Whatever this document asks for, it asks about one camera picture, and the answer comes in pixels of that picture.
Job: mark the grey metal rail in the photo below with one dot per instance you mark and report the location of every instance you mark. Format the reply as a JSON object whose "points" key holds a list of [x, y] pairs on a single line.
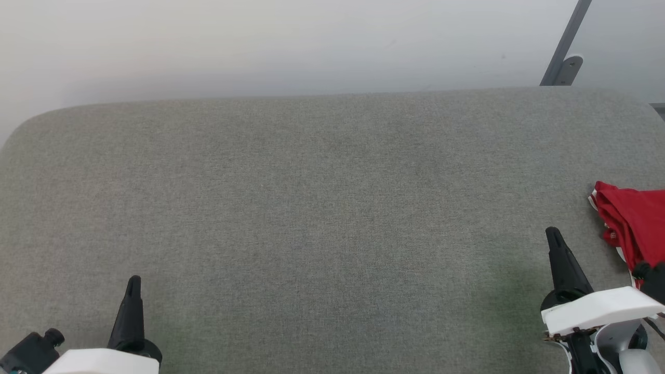
{"points": [[659, 110]]}

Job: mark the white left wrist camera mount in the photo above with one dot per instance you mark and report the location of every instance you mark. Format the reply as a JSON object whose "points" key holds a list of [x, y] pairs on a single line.
{"points": [[98, 362]]}

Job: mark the grey metal pole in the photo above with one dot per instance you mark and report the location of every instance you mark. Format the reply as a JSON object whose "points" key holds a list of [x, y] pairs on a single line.
{"points": [[566, 41]]}

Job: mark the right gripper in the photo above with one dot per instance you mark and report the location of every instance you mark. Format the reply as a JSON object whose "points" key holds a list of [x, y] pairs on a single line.
{"points": [[561, 300]]}

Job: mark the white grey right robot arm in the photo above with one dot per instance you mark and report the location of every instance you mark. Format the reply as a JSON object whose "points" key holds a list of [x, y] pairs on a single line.
{"points": [[623, 353]]}

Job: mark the grey fabric sofa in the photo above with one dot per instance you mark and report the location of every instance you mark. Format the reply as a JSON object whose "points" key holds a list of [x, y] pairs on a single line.
{"points": [[311, 234]]}

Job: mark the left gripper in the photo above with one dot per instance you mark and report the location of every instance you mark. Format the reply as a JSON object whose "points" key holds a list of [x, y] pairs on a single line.
{"points": [[145, 350]]}

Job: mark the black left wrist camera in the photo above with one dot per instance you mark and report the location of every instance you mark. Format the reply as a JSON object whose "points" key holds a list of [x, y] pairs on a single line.
{"points": [[31, 353]]}

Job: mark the red and white jersey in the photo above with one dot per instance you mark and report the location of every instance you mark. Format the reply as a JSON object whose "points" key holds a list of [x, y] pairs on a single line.
{"points": [[636, 223]]}

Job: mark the grey metal bracket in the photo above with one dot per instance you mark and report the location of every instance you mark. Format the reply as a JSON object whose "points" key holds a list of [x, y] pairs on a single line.
{"points": [[570, 67]]}

